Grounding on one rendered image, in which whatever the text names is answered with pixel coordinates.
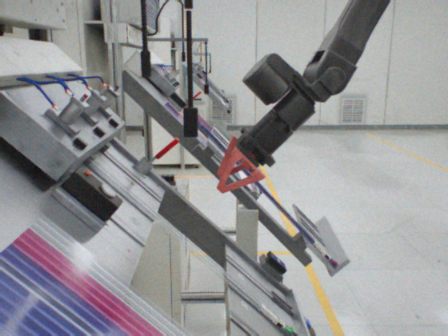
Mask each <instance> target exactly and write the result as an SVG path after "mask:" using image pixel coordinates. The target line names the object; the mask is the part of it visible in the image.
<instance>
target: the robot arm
mask: <svg viewBox="0 0 448 336"><path fill-rule="evenodd" d="M390 1H391V0H349V1H348V3H347V4H346V6H345V9H344V10H343V11H342V13H341V15H340V16H339V18H338V20H337V22H336V23H335V24H334V26H333V27H332V29H331V30H330V31H329V32H328V34H327V35H326V36H325V38H324V40H323V42H322V44H321V45H320V47H319V48H318V50H317V51H315V52H314V54H313V55H312V57H311V58H310V61H309V63H308V64H307V65H306V68H305V69H304V72H303V75H302V76H301V75H300V73H299V72H298V71H297V70H295V69H294V68H292V66H291V65H289V64H288V63H286V61H285V60H284V59H283V58H281V57H280V55H278V54H276V53H270V54H266V55H265V56H264V57H263V58H262V59H261V60H259V61H258V62H257V63H256V65H254V66H253V67H252V68H251V69H250V71H249V72H247V73H246V75H245V77H244V78H243V80H242V82H243V83H244V84H245V85H246V86H247V87H248V88H249V89H250V90H251V91H252V92H253V93H254V94H255V95H256V96H257V97H258V98H259V99H260V100H261V101H262V102H263V103H264V104H265V105H266V106H268V105H269V104H271V103H272V104H274V103H276V102H277V101H279V100H280V99H281V98H282V97H283V96H284V95H285V96H284V97H283V98H282V99H281V100H280V101H279V102H278V103H277V104H276V105H275V106H274V107H273V110H272V109H271V110H270V111H269V112H268V113H267V114H266V115H265V116H264V117H263V118H262V119H261V120H260V121H259V122H258V123H257V124H256V125H254V126H253V127H252V128H251V129H250V130H248V129H247V128H246V127H244V129H243V130H241V131H240V132H241V133H242V135H241V136H239V137H237V136H234V135H233V137H232V139H231V140H230V143H229V145H228V147H227V151H226V153H225V155H224V158H223V160H222V162H221V165H220V167H219V169H218V172H217V175H218V176H219V177H221V179H220V181H219V183H218V185H217V187H216V188H217V189H218V190H219V191H220V192H221V194H224V193H227V192H228V191H231V190H233V189H236V188H239V187H242V186H245V185H249V184H251V183H253V182H259V181H261V180H263V179H264V178H265V177H266V176H265V175H264V173H263V172H261V171H260V169H259V168H258V167H259V166H260V165H262V166H264V165H265V164H267V165H268V167H272V165H273V164H275V163H276V161H275V160H274V158H273V155H272V154H273V153H274V152H275V151H276V150H277V149H278V148H279V147H280V146H281V145H282V144H284V143H285V142H286V141H287V140H288V139H289V138H290V136H292V135H293V134H294V133H293V132H292V131H295V132H296V131H297V130H298V129H299V128H300V127H301V126H302V124H305V123H306V122H307V121H308V120H309V118H311V117H312V116H313V115H314V113H315V110H314V109H315V102H326V101H327V100H328V99H329V98H330V97H331V96H333V95H336V94H340V93H341V92H343V91H344V89H345V88H346V86H347V84H348V83H349V81H350V80H351V79H352V77H353V75H354V72H355V71H356V69H357V67H356V64H357V63H358V61H359V59H360V58H361V56H362V54H363V51H364V49H365V48H366V44H367V42H368V41H369V38H370V35H371V34H372V33H373V31H374V28H375V27H376V26H377V24H378V21H379V20H380V18H381V17H382V15H383V13H385V11H386V8H387V6H388V5H389V4H390ZM290 89H291V90H290ZM289 90H290V91H289ZM288 91H289V92H288ZM287 92H288V93H287ZM286 93H287V94H286ZM232 152H233V153H232ZM236 162H240V163H241V164H239V165H236V166H235V167H233V166H234V164H235V163H236ZM259 164H260V165H259ZM244 169H247V170H248V171H249V172H250V174H251V176H249V177H245V178H243V179H241V180H238V181H237V182H233V183H231V184H229V185H226V181H227V178H228V177H229V176H231V175H232V174H235V173H237V172H239V171H242V170H244Z"/></svg>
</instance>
